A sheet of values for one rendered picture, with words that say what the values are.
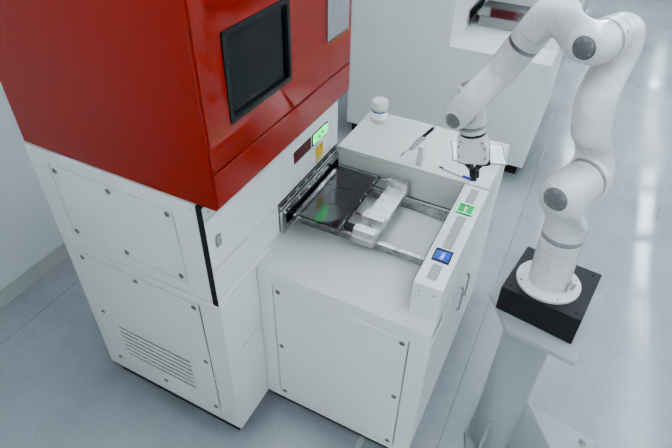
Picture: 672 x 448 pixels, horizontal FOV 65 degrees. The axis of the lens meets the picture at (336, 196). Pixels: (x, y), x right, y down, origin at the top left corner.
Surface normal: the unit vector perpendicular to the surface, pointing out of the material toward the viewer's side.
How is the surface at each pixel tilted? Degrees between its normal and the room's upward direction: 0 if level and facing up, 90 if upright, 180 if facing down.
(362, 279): 0
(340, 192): 0
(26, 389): 0
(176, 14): 90
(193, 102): 90
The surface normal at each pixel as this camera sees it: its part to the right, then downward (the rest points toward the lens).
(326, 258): 0.02, -0.79
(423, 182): -0.45, 0.54
